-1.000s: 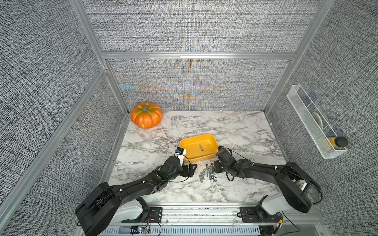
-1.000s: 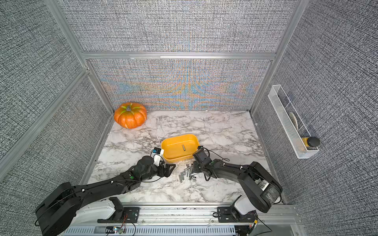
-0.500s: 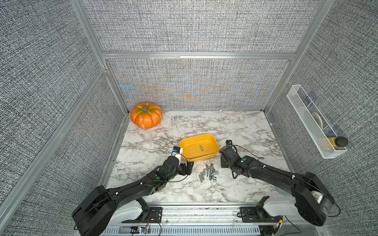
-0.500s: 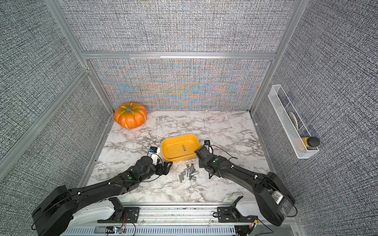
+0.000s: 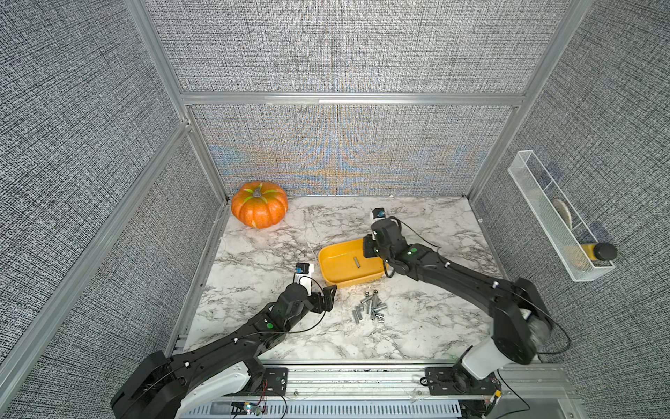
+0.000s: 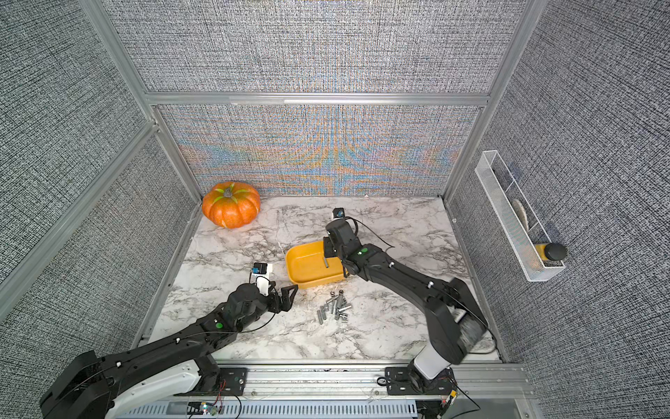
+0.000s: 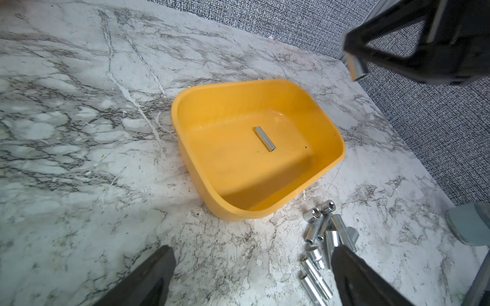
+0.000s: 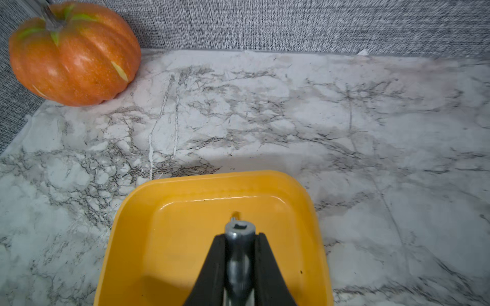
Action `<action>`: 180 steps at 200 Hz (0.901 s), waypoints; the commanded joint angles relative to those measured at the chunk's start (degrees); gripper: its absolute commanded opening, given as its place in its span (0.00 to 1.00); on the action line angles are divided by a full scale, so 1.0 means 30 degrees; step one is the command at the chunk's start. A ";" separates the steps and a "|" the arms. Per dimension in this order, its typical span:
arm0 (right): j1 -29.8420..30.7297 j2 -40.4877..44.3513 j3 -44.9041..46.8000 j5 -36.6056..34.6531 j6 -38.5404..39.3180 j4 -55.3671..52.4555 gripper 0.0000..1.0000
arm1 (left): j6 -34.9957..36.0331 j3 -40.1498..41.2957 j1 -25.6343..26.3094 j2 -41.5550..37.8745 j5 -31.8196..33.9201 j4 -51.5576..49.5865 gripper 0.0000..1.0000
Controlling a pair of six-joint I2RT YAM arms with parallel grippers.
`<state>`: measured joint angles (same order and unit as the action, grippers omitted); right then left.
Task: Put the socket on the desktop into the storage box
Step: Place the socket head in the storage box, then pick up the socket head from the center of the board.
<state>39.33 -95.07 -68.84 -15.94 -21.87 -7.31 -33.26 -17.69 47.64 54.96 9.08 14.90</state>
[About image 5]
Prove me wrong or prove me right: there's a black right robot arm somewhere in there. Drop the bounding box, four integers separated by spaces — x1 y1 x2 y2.
364 218 558 384

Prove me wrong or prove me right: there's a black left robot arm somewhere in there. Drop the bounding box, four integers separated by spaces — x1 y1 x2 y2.
110 283 338 418

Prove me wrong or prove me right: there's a yellow plastic storage box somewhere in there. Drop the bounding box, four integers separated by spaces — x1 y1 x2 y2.
319 238 384 288

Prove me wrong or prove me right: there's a pile of silver sockets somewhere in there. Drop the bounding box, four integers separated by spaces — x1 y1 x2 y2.
352 290 388 325

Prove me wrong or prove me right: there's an orange decorative pumpkin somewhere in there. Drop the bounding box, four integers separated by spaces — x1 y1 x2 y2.
231 182 289 230

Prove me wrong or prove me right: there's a round beige brush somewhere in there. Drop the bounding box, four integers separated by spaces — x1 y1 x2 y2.
551 198 573 230

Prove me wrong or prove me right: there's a yellow bottle black cap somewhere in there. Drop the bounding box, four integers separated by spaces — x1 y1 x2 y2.
580 242 619 262

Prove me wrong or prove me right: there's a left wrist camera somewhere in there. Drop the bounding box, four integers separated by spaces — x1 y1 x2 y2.
293 262 315 291

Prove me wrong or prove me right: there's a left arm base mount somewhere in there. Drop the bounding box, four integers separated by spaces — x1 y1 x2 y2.
234 361 289 396

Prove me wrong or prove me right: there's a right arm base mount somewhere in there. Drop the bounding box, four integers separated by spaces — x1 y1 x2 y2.
420 364 502 403

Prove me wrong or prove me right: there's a clear wall-mounted shelf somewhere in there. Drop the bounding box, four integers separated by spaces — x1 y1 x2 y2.
508 150 616 282

